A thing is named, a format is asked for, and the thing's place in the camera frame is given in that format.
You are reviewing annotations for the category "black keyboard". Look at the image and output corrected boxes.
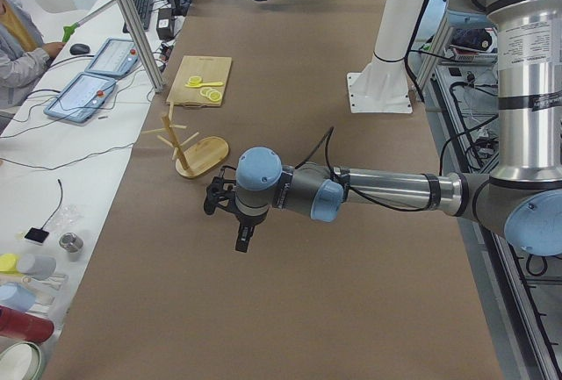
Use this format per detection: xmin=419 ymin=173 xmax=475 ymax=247
xmin=133 ymin=0 xmax=154 ymax=32

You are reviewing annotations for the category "red bottle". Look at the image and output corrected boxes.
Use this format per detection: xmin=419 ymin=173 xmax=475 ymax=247
xmin=1 ymin=306 xmax=54 ymax=343

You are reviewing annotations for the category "aluminium frame post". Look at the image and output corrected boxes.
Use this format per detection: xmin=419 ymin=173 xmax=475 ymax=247
xmin=116 ymin=0 xmax=164 ymax=93

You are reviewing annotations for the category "light blue cup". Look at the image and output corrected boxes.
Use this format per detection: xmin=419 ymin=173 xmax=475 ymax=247
xmin=0 ymin=283 xmax=36 ymax=312

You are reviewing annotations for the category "green handled tool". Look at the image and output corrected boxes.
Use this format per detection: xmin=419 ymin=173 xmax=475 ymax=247
xmin=61 ymin=0 xmax=116 ymax=43

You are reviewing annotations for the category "black power adapter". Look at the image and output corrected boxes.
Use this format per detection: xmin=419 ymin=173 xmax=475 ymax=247
xmin=156 ymin=8 xmax=175 ymax=41

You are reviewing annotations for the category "yellow plastic knife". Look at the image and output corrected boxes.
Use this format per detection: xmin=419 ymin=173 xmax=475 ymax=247
xmin=184 ymin=82 xmax=224 ymax=89

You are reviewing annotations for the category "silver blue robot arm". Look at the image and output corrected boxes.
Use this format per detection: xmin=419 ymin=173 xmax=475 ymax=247
xmin=204 ymin=0 xmax=561 ymax=256

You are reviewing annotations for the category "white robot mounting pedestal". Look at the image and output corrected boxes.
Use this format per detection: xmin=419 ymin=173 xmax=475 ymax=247
xmin=347 ymin=0 xmax=425 ymax=114

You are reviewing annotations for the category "lemon slice end of row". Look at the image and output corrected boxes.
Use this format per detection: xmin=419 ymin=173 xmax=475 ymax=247
xmin=206 ymin=90 xmax=222 ymax=103

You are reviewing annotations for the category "white green rim bowl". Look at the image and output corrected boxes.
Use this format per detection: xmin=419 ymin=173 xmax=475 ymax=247
xmin=0 ymin=342 xmax=43 ymax=380

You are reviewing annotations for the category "grey cup lying down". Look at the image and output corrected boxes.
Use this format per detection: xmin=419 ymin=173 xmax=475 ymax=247
xmin=16 ymin=254 xmax=56 ymax=280

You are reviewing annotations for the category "black computer mouse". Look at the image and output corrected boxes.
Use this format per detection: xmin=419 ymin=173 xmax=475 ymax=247
xmin=69 ymin=43 xmax=90 ymax=56

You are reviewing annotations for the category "wooden cup storage rack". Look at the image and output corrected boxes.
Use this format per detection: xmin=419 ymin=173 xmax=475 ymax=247
xmin=140 ymin=103 xmax=230 ymax=179

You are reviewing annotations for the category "seated person grey jacket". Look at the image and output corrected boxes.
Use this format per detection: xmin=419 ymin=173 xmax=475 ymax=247
xmin=1 ymin=0 xmax=65 ymax=110

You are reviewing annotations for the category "small black square device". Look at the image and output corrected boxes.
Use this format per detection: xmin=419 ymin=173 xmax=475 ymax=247
xmin=24 ymin=227 xmax=49 ymax=245

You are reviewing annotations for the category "blue teach pendant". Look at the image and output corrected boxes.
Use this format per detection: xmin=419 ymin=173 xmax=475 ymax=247
xmin=44 ymin=72 xmax=117 ymax=124
xmin=84 ymin=38 xmax=139 ymax=79

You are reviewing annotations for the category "lemon slice front of pair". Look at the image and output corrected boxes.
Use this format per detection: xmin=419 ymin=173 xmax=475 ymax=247
xmin=187 ymin=75 xmax=203 ymax=86

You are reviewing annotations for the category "bamboo cutting board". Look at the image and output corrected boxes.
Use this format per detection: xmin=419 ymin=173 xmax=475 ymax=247
xmin=166 ymin=55 xmax=233 ymax=107

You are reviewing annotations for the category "lemon slice middle of row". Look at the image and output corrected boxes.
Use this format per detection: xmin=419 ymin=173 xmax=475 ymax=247
xmin=205 ymin=90 xmax=220 ymax=100

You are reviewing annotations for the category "crumpled clear plastic bag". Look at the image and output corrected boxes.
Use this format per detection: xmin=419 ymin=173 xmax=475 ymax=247
xmin=46 ymin=204 xmax=83 ymax=233

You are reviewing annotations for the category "far blue teach pendant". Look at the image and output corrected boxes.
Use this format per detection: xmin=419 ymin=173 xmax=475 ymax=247
xmin=84 ymin=38 xmax=139 ymax=79

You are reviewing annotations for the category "near blue teach pendant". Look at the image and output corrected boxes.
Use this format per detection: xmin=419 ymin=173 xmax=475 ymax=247
xmin=44 ymin=72 xmax=117 ymax=124

